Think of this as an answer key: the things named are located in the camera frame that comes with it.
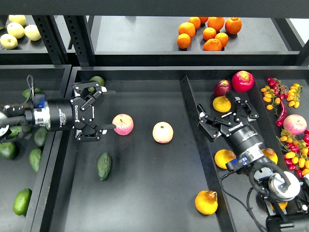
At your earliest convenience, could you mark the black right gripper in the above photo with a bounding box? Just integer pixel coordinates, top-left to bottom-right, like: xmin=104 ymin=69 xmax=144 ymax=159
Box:
xmin=197 ymin=91 xmax=264 ymax=156

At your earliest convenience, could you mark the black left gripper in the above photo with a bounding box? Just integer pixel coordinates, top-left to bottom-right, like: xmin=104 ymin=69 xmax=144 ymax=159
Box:
xmin=47 ymin=82 xmax=116 ymax=142

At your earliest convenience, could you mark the dark green avocado tray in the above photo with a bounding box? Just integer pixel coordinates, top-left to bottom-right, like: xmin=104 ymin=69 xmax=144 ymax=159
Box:
xmin=97 ymin=152 xmax=112 ymax=181

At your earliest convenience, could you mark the yellow pear tray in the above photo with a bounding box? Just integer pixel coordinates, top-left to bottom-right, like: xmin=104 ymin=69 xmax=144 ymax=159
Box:
xmin=195 ymin=190 xmax=218 ymax=215

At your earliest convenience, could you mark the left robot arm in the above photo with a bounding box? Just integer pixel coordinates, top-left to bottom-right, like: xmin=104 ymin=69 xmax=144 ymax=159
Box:
xmin=0 ymin=75 xmax=116 ymax=142

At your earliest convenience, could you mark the green avocado tray corner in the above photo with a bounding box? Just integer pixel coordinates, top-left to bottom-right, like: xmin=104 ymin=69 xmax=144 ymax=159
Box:
xmin=88 ymin=76 xmax=105 ymax=92

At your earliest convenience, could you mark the dark avocado tray edge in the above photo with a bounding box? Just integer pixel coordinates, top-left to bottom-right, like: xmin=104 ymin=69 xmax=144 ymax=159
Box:
xmin=34 ymin=127 xmax=48 ymax=148

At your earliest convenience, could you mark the green avocado upper left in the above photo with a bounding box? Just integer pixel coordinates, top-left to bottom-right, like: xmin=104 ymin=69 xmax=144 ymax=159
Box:
xmin=22 ymin=87 xmax=43 ymax=99

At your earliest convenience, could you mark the yellow pear behind wrist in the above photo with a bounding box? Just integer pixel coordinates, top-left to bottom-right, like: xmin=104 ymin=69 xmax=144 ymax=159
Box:
xmin=262 ymin=148 xmax=278 ymax=165

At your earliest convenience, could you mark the green avocado lower edge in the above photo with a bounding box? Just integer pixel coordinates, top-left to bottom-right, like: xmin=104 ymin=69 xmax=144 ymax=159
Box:
xmin=29 ymin=148 xmax=42 ymax=174

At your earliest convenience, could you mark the dark avocado left middle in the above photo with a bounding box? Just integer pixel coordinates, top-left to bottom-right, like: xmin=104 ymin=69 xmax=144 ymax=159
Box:
xmin=8 ymin=126 xmax=22 ymax=138

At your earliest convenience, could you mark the dark avocado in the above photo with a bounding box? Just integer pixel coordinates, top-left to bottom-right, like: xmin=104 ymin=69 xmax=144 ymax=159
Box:
xmin=0 ymin=142 xmax=18 ymax=159
xmin=8 ymin=126 xmax=22 ymax=138

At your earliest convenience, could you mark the dark avocado far left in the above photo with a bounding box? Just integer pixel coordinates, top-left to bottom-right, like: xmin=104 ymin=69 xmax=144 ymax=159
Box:
xmin=0 ymin=142 xmax=18 ymax=159

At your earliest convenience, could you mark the pale yellow pear right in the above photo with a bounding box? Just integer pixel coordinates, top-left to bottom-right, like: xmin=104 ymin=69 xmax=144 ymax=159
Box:
xmin=25 ymin=24 xmax=41 ymax=41

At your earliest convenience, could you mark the dark purple apple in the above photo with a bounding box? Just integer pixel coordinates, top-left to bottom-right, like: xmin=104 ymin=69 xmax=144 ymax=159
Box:
xmin=213 ymin=79 xmax=232 ymax=97

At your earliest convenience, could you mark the bright red apple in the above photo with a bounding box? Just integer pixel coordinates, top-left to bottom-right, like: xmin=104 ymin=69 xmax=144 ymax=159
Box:
xmin=231 ymin=71 xmax=255 ymax=92

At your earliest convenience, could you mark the pink red apple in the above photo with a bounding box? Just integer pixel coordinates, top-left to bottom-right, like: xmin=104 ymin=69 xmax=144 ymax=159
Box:
xmin=112 ymin=114 xmax=134 ymax=136

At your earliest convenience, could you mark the orange cherry tomato cluster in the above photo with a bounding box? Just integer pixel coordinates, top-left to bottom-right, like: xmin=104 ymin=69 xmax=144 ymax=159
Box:
xmin=260 ymin=86 xmax=281 ymax=110

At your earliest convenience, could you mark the red chili pepper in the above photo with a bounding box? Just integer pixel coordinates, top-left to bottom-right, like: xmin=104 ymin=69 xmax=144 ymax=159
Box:
xmin=275 ymin=101 xmax=287 ymax=127

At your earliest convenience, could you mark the pale pink apple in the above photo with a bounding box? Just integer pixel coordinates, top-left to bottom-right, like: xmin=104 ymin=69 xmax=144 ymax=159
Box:
xmin=152 ymin=121 xmax=174 ymax=144

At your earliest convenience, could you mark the black right tray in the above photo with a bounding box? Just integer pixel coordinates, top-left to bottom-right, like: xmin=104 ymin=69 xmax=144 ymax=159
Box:
xmin=179 ymin=67 xmax=309 ymax=232

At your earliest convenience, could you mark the black tray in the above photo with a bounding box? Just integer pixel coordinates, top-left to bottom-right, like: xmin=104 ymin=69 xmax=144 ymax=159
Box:
xmin=24 ymin=66 xmax=236 ymax=232
xmin=0 ymin=65 xmax=71 ymax=232
xmin=179 ymin=67 xmax=309 ymax=232

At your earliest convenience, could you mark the orange front centre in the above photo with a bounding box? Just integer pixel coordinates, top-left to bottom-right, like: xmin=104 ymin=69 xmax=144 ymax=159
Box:
xmin=203 ymin=39 xmax=222 ymax=51

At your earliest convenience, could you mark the orange front right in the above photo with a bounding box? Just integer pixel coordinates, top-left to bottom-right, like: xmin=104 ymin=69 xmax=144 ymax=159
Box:
xmin=215 ymin=32 xmax=229 ymax=48

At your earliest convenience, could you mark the yellow cherry tomato cluster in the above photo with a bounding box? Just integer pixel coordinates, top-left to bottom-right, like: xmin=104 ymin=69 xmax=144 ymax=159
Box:
xmin=286 ymin=83 xmax=302 ymax=109

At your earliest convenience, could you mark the orange front left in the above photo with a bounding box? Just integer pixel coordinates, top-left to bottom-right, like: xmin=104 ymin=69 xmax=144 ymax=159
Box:
xmin=177 ymin=33 xmax=191 ymax=49

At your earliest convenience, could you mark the pink apple right tray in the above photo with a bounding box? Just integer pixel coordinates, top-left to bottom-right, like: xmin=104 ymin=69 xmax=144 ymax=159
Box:
xmin=283 ymin=114 xmax=307 ymax=135

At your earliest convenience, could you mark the orange far right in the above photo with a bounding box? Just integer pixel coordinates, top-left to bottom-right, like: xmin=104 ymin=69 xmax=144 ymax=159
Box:
xmin=225 ymin=17 xmax=242 ymax=35

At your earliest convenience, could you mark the orange back large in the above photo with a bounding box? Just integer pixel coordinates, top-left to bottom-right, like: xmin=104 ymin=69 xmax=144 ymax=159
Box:
xmin=207 ymin=17 xmax=225 ymax=31

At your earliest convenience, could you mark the black left tray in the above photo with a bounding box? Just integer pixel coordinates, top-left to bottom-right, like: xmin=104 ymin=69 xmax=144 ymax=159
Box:
xmin=0 ymin=65 xmax=71 ymax=232

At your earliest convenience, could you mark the mixed cherry tomato pile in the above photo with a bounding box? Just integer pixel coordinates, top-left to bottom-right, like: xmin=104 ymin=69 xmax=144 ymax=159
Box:
xmin=277 ymin=129 xmax=309 ymax=178

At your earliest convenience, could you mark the orange upper left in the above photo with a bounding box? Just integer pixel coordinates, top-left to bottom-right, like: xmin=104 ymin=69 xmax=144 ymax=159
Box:
xmin=178 ymin=22 xmax=196 ymax=38

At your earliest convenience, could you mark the black centre tray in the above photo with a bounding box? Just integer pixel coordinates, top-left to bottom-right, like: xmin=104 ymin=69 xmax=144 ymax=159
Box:
xmin=24 ymin=66 xmax=236 ymax=232

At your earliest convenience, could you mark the black metal shelf frame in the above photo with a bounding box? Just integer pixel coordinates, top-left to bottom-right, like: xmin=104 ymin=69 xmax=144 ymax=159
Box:
xmin=0 ymin=0 xmax=309 ymax=66

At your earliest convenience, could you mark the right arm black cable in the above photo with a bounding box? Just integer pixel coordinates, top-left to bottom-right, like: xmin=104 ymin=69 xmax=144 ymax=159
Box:
xmin=218 ymin=169 xmax=270 ymax=232

